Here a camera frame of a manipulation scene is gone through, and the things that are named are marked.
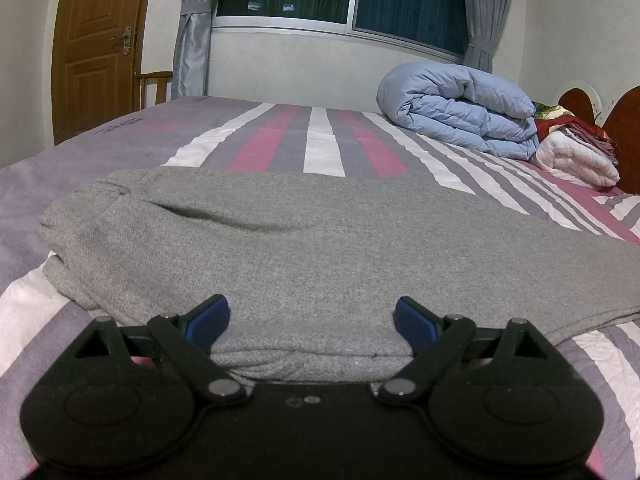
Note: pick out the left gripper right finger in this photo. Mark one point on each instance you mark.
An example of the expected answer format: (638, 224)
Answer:
(440, 345)

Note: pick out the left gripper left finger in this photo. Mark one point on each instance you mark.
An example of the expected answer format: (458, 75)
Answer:
(181, 343)

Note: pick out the grey knit pants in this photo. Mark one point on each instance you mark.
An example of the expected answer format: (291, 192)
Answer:
(312, 266)

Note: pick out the striped pink grey bedsheet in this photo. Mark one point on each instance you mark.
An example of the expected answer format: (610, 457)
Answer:
(37, 322)

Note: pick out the folded white pink blanket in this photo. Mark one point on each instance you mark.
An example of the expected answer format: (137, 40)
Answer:
(565, 157)

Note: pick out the folded light blue duvet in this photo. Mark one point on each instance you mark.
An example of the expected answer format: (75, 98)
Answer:
(460, 105)

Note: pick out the red folded cloth stack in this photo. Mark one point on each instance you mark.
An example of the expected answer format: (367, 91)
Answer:
(551, 117)

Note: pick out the wooden chair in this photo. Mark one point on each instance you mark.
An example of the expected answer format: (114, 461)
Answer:
(152, 88)

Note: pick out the red wooden headboard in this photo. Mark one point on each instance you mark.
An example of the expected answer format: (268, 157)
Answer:
(621, 124)

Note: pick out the brown wooden door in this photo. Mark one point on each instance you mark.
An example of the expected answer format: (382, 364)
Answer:
(96, 58)

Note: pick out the grey right curtain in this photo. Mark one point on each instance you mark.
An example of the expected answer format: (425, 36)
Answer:
(485, 21)

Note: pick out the grey curtain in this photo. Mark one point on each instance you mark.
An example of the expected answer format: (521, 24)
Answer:
(191, 54)
(485, 21)

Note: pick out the grey left curtain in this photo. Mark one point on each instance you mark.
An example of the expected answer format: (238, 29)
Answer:
(191, 54)

